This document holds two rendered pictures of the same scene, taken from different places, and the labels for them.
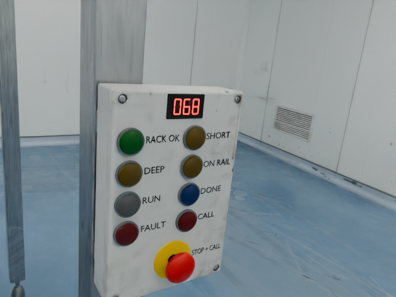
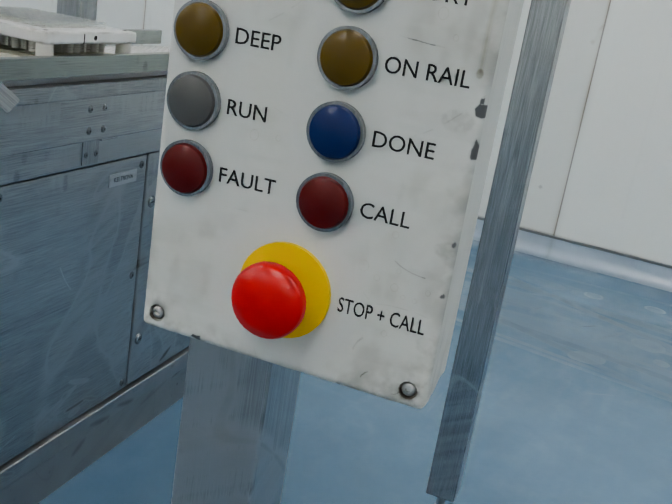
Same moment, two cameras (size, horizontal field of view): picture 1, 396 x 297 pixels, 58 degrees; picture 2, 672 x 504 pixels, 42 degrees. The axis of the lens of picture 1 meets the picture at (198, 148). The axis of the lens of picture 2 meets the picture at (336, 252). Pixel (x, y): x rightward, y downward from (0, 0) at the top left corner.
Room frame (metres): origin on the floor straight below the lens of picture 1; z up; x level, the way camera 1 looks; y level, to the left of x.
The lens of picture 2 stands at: (0.16, -0.34, 1.06)
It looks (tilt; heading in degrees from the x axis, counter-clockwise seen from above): 17 degrees down; 53
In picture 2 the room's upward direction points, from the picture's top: 9 degrees clockwise
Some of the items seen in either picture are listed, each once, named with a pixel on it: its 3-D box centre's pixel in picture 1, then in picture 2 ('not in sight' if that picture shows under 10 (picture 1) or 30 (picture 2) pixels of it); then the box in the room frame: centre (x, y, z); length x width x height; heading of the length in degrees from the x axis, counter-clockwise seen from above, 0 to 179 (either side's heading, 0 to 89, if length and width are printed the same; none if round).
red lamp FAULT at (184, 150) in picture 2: (126, 234); (184, 168); (0.36, 0.07, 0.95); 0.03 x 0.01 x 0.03; 125
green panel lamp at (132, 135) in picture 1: (131, 142); not in sight; (0.36, 0.07, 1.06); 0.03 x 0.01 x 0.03; 125
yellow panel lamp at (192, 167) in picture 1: (192, 167); (346, 58); (0.40, 0.00, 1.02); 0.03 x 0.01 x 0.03; 125
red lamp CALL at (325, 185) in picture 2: (187, 221); (323, 202); (0.40, 0.00, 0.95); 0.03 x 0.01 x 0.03; 125
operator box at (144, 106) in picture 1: (165, 188); (330, 125); (0.42, 0.04, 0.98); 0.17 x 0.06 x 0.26; 125
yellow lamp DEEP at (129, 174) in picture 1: (129, 174); (199, 29); (0.36, 0.07, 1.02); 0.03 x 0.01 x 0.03; 125
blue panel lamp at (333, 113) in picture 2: (190, 194); (334, 132); (0.40, 0.00, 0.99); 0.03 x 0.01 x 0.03; 125
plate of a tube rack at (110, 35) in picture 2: not in sight; (35, 25); (0.60, 1.20, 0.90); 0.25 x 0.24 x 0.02; 125
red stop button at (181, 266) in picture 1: (174, 261); (279, 293); (0.39, 0.01, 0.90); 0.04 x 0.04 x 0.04; 35
